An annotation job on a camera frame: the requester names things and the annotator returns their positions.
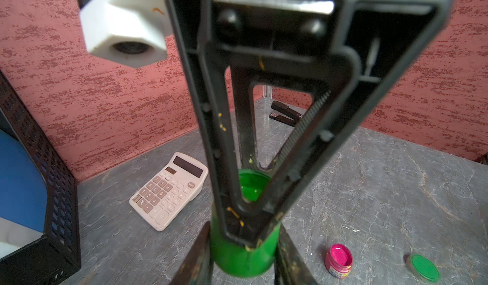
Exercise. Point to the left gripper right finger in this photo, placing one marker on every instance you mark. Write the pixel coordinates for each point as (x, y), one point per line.
(289, 267)

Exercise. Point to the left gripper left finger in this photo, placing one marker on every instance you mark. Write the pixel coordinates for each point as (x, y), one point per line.
(197, 267)

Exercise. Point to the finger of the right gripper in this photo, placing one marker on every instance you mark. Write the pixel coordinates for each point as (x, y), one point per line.
(359, 48)
(262, 143)

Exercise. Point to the pink paint jar right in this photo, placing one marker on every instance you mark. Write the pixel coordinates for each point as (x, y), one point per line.
(338, 261)

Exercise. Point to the green lid right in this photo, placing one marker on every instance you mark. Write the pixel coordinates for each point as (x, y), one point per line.
(423, 268)

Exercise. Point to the black stapler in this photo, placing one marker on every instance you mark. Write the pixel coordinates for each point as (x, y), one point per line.
(284, 114)

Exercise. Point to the pink calculator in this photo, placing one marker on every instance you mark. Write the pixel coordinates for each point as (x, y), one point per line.
(165, 195)

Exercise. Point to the black mesh file holder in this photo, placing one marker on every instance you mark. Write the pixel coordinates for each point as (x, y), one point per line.
(56, 255)

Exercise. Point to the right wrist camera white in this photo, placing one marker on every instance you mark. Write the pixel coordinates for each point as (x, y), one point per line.
(126, 32)

